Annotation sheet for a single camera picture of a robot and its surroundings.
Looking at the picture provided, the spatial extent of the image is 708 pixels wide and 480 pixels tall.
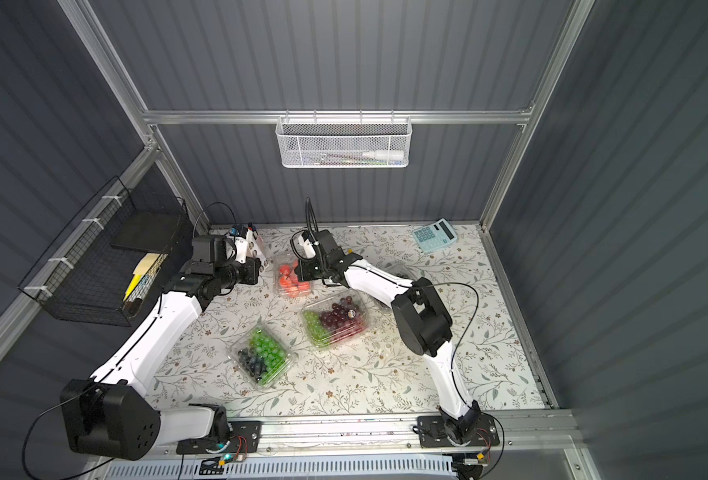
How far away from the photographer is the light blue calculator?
3.74ft

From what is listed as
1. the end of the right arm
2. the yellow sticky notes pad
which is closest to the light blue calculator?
the end of the right arm

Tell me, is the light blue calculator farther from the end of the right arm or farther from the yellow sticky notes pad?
the yellow sticky notes pad
